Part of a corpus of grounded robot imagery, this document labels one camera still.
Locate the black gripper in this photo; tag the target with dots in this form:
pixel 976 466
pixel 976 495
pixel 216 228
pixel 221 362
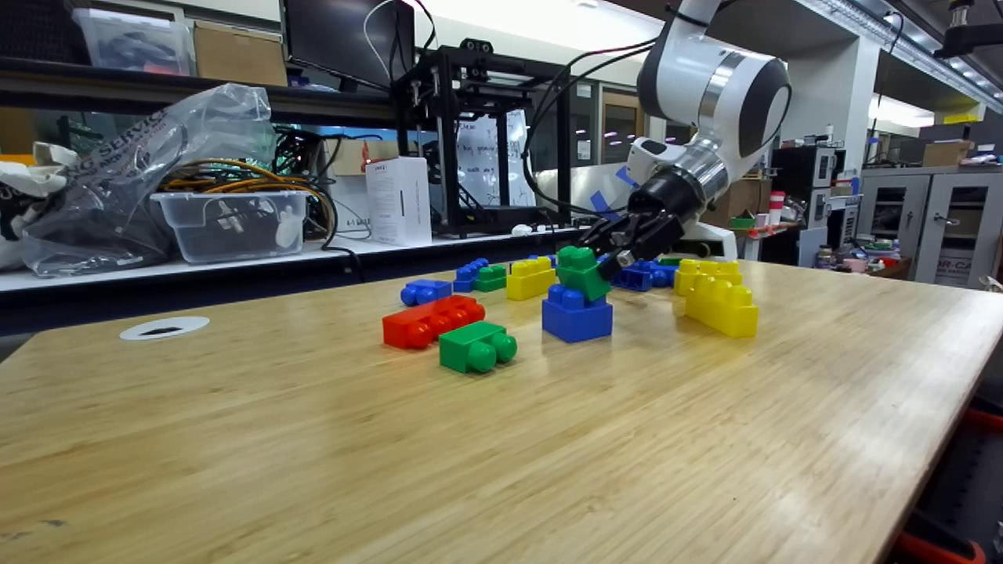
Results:
pixel 681 196

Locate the green square toy block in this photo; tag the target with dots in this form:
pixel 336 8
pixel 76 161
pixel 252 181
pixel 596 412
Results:
pixel 581 270
pixel 477 344

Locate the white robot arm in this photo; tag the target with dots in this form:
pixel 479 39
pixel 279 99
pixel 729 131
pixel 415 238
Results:
pixel 677 74

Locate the small green toy block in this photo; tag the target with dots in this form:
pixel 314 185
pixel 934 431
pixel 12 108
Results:
pixel 494 278
pixel 674 259

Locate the wide blue toy block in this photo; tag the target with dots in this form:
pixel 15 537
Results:
pixel 666 278

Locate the yellow toy block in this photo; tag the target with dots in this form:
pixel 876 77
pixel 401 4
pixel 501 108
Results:
pixel 722 304
pixel 708 268
pixel 529 278

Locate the blue square toy block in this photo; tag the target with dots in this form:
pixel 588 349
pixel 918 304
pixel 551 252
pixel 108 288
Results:
pixel 579 316

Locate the large brown cardboard box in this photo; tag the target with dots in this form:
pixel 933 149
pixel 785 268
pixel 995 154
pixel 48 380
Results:
pixel 754 202

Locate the black equipment box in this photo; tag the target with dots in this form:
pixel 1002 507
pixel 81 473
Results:
pixel 810 172

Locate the small blue toy block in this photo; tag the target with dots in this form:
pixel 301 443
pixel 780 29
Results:
pixel 425 292

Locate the red toy block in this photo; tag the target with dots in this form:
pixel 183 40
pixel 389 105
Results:
pixel 434 319

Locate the white cardboard box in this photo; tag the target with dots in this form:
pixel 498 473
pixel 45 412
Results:
pixel 397 197

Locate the grey metal cabinet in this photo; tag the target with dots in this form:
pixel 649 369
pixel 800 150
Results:
pixel 928 224

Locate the small brown cardboard box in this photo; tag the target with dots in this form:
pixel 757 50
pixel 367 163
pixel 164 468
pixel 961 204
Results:
pixel 944 154

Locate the black monitor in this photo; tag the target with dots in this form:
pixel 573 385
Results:
pixel 345 40

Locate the clear plastic container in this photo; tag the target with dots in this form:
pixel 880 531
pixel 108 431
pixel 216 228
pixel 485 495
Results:
pixel 234 224

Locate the white topped side bench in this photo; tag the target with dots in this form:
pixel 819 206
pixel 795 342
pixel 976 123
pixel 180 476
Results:
pixel 207 285

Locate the red chair base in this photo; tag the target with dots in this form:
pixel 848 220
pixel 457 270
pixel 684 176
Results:
pixel 942 549

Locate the clear plastic bag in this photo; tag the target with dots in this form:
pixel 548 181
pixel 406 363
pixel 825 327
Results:
pixel 126 176

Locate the clear plastic storage bin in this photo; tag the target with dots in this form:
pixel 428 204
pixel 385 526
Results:
pixel 133 39

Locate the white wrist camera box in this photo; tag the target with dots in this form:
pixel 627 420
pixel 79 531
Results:
pixel 712 238

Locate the black 3D printer frame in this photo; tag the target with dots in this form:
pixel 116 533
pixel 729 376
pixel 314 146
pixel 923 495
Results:
pixel 449 158

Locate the black wall shelf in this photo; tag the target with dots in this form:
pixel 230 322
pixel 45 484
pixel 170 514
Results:
pixel 103 87

